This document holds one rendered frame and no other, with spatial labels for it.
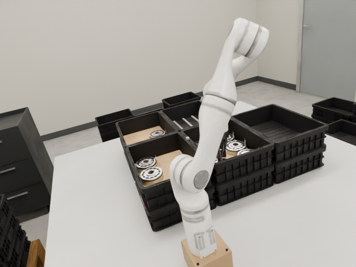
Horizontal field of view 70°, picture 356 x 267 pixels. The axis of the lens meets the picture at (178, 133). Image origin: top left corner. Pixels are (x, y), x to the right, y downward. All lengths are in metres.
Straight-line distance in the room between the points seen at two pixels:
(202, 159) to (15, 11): 3.88
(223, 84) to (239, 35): 0.14
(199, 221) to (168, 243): 0.31
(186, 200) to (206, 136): 0.20
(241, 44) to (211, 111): 0.21
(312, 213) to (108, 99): 3.74
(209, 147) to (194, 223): 0.24
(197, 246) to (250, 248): 0.25
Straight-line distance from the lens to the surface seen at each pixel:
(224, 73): 0.72
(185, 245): 0.94
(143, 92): 4.51
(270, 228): 1.10
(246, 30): 0.77
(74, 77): 4.32
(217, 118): 0.69
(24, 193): 2.60
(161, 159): 1.33
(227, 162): 1.06
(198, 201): 0.77
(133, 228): 1.18
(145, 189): 0.98
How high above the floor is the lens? 1.49
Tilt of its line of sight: 25 degrees down
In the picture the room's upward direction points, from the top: 10 degrees counter-clockwise
